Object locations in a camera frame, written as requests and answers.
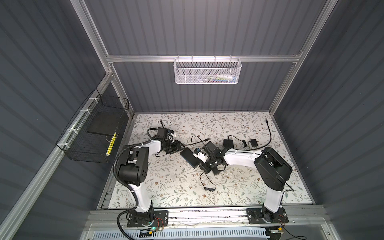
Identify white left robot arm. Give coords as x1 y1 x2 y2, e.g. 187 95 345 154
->
112 127 185 240

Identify long black cable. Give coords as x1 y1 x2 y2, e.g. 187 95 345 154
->
159 119 273 152

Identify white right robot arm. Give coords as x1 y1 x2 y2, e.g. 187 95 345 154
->
193 139 293 223

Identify white slotted cable duct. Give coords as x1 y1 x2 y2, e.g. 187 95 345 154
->
91 227 271 240

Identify items in white basket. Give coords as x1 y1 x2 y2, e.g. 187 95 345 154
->
198 74 238 84

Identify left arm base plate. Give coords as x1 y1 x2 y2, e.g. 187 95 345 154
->
127 211 169 228

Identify black network switch box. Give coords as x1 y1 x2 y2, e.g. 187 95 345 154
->
223 139 234 150

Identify small black adapter with cable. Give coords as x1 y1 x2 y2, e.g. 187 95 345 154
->
200 172 217 192

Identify black wire wall basket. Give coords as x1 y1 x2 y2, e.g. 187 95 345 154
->
56 90 130 164

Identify black power adapter with cable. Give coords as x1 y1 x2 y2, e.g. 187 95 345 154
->
228 135 259 149

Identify yellow striped tool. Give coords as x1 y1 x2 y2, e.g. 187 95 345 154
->
106 132 118 157

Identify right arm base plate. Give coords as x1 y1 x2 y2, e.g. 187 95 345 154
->
246 206 289 224

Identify white wire mesh basket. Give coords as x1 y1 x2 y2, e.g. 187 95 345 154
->
173 58 242 85

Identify long black power brick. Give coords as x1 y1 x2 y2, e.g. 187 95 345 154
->
180 148 202 169

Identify black foam pad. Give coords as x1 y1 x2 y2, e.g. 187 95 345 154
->
87 113 121 137

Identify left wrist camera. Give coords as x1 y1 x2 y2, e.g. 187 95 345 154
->
167 130 176 142

